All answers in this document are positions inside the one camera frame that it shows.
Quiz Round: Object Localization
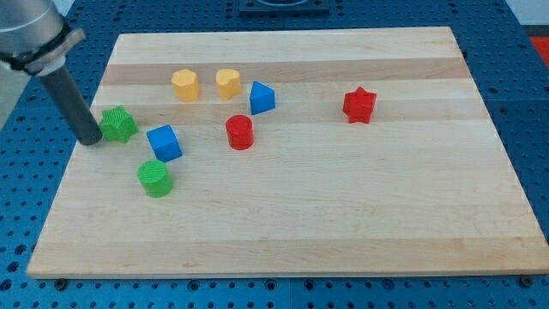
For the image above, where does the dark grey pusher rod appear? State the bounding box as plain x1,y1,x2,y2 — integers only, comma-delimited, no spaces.
39,65,102,146

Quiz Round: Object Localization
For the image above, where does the green star block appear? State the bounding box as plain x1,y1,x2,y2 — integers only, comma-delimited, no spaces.
100,106,138,143

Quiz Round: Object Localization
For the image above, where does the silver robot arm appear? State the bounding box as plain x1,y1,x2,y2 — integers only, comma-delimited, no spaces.
1,0,102,145

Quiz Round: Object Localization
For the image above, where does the blue cube block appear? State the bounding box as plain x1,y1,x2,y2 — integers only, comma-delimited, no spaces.
146,124,183,162

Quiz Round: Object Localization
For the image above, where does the red star block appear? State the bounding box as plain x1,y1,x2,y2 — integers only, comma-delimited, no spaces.
342,87,377,124

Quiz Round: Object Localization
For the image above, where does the yellow hexagon block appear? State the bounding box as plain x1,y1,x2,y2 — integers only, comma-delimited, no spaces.
172,69,200,102

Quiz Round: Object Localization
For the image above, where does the green cylinder block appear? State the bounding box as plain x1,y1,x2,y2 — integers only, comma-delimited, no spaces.
137,160,173,198

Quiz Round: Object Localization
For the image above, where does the yellow heart block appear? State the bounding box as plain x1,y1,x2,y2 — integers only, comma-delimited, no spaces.
215,69,242,100

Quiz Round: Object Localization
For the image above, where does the red cylinder block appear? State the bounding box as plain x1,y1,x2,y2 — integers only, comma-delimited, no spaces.
226,114,254,150

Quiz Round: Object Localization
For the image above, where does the blue triangular prism block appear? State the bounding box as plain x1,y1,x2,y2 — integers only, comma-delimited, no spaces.
249,81,275,115

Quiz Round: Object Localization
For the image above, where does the wooden board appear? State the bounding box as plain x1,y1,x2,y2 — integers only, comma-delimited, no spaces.
27,27,548,279

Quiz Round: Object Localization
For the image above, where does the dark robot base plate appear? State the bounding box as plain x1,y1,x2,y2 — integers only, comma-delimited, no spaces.
237,0,330,15

